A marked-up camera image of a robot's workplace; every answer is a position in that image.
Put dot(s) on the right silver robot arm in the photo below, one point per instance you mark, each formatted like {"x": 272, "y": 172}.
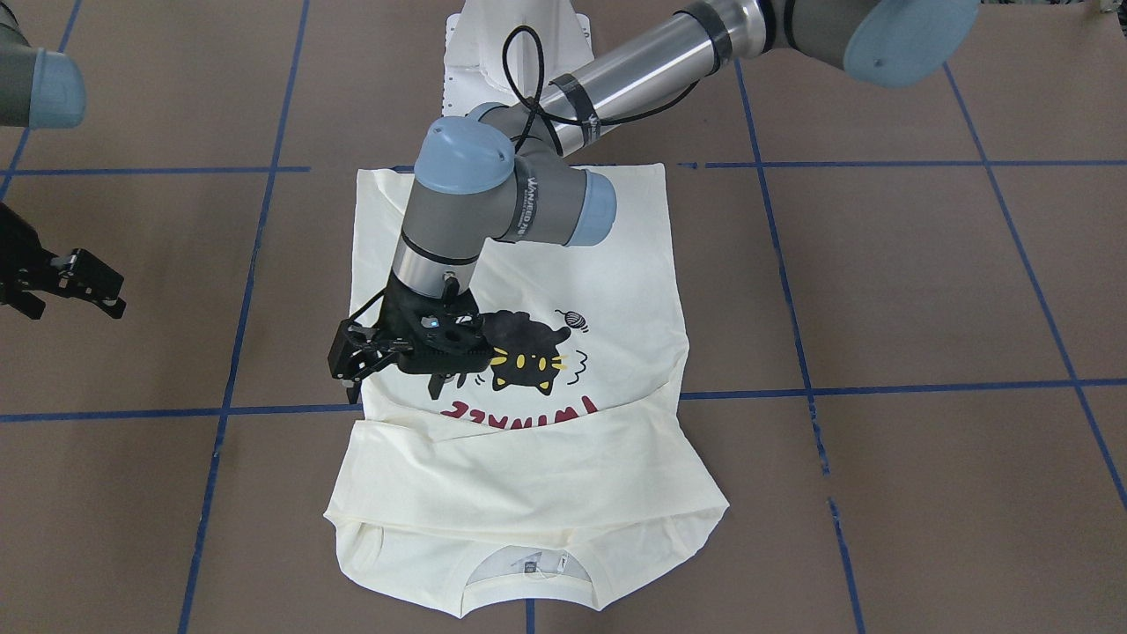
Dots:
{"x": 44, "y": 89}

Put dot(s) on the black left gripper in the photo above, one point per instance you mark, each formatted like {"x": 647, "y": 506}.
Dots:
{"x": 396, "y": 314}

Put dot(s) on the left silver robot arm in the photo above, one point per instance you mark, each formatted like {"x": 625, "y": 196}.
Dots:
{"x": 499, "y": 172}

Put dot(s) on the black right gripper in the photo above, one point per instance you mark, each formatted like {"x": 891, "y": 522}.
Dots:
{"x": 19, "y": 255}

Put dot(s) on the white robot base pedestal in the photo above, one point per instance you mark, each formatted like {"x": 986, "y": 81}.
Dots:
{"x": 489, "y": 39}

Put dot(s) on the cream cat print shirt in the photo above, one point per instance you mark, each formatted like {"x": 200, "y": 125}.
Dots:
{"x": 559, "y": 472}

